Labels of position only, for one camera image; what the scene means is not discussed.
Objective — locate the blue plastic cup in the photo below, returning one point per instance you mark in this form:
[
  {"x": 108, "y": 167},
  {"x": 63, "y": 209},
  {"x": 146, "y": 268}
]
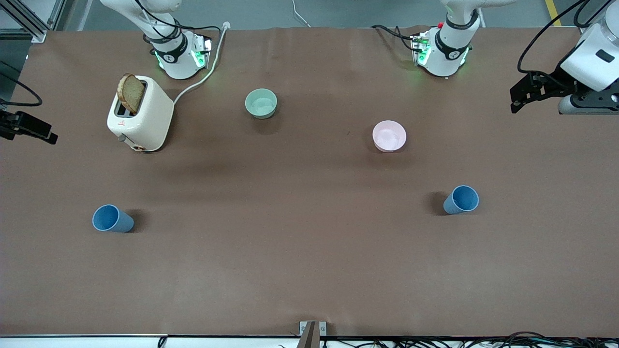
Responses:
[
  {"x": 462, "y": 199},
  {"x": 112, "y": 219}
]

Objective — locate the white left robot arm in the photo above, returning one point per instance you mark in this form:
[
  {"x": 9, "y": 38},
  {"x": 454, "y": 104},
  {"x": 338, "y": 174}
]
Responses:
[{"x": 452, "y": 46}]

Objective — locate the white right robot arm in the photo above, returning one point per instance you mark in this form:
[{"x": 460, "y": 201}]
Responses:
[{"x": 175, "y": 53}]

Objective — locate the brown bread slice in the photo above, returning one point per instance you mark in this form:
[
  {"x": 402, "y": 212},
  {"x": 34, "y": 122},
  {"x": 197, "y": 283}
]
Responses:
[{"x": 131, "y": 93}]

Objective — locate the cream white toaster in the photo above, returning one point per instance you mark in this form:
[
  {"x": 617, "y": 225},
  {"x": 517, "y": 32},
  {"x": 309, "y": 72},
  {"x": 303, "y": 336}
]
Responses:
[{"x": 142, "y": 121}]

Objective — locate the pink bowl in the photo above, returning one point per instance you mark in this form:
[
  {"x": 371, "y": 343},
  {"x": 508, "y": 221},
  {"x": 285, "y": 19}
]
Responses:
[{"x": 389, "y": 136}]

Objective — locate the green bowl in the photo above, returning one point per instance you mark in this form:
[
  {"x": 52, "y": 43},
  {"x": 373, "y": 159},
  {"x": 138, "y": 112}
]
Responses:
[{"x": 261, "y": 103}]

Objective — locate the brown table cover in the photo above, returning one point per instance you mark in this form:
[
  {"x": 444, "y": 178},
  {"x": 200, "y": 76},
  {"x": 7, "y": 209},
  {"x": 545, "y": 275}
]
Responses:
[{"x": 309, "y": 251}]

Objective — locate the aluminium frame profile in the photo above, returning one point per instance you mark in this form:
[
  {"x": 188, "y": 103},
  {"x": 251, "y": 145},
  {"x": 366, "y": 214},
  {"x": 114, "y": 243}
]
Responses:
[{"x": 30, "y": 26}]

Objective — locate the metal table clamp bracket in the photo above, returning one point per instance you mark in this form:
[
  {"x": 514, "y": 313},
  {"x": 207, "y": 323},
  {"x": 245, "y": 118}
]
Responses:
[{"x": 312, "y": 333}]

